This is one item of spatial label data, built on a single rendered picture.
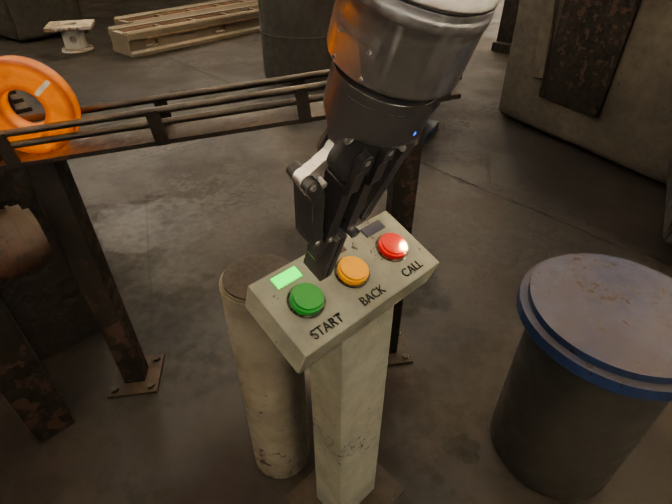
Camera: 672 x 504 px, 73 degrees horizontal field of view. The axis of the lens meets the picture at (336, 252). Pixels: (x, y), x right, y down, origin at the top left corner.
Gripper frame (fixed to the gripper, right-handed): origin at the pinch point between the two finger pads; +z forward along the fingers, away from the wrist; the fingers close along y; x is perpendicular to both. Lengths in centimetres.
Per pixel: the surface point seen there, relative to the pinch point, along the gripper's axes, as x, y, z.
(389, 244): 0.1, -14.0, 8.6
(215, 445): -5, 7, 75
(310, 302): 1.1, 0.5, 8.5
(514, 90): -64, -214, 80
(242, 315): -8.1, 2.1, 24.4
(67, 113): -52, 7, 19
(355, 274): 1.1, -6.7, 8.5
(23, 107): -214, -14, 138
